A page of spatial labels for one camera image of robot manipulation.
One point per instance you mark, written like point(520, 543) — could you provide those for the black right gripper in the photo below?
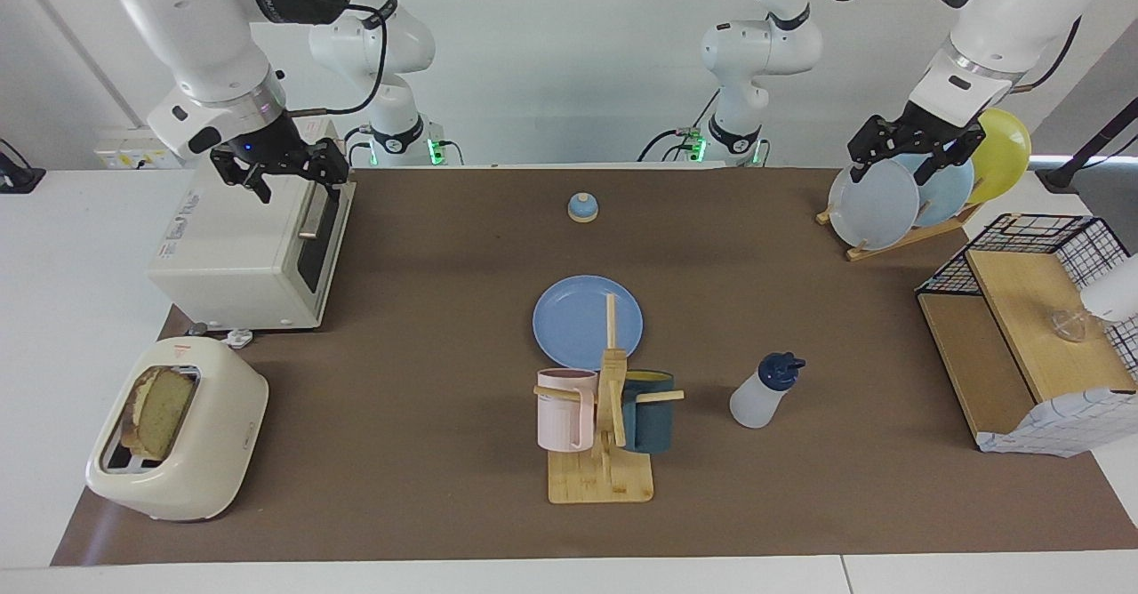
point(276, 154)

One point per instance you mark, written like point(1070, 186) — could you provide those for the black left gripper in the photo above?
point(925, 136)

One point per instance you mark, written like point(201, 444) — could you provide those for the bread slice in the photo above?
point(160, 412)

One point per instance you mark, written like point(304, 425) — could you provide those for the clear bottle with blue cap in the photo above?
point(756, 403)

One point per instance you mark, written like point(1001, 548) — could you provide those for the grey plate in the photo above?
point(876, 212)

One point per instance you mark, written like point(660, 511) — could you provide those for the light blue plate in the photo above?
point(951, 194)

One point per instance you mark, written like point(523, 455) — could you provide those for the wooden plate rack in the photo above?
point(898, 240)

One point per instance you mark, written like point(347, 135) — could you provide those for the yellow plate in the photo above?
point(1005, 149)

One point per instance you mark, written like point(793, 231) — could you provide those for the blue round plate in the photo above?
point(578, 323)

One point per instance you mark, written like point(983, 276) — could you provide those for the white toaster oven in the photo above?
point(231, 256)

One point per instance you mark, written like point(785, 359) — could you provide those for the black stand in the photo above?
point(1062, 172)

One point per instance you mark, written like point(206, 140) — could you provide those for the wooden shelf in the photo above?
point(1022, 327)

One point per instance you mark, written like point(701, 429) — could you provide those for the clear glass cup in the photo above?
point(1069, 327)

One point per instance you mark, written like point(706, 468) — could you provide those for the white cylindrical object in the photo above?
point(1116, 296)

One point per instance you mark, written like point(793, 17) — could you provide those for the cream two-slot toaster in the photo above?
point(222, 434)

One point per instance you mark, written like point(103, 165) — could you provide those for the small blue round container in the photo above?
point(582, 210)

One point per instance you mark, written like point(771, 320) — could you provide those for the brown table mat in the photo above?
point(427, 487)

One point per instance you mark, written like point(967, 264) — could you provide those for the pink mug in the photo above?
point(560, 416)

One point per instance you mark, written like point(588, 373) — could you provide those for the dark teal mug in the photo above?
point(649, 421)

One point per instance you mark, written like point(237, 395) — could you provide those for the wooden mug rack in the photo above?
point(600, 483)

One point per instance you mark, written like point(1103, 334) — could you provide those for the white wall power strip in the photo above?
point(120, 154)

